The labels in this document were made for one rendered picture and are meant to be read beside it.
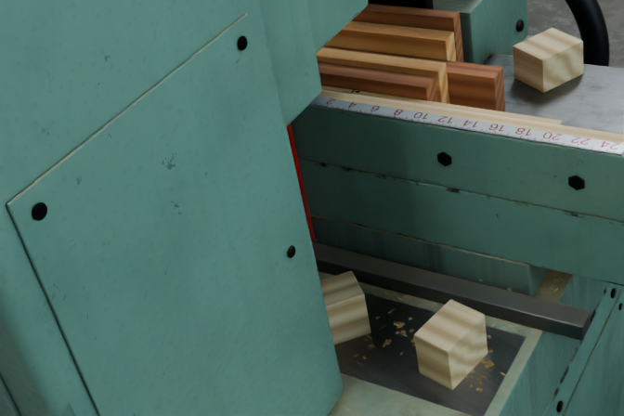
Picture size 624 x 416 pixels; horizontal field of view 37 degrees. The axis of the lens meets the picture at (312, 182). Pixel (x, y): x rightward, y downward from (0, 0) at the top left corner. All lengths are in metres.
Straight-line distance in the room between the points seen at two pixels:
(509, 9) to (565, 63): 0.12
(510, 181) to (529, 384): 0.16
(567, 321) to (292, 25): 0.30
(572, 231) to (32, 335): 0.41
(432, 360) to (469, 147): 0.16
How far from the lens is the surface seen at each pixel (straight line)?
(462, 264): 0.77
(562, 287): 0.79
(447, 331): 0.70
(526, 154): 0.68
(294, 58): 0.64
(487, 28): 0.89
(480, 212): 0.73
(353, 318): 0.74
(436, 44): 0.80
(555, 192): 0.69
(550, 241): 0.72
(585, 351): 0.89
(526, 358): 0.73
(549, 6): 3.07
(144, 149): 0.46
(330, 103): 0.75
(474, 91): 0.78
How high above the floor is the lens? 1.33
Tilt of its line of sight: 34 degrees down
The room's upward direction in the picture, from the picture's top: 12 degrees counter-clockwise
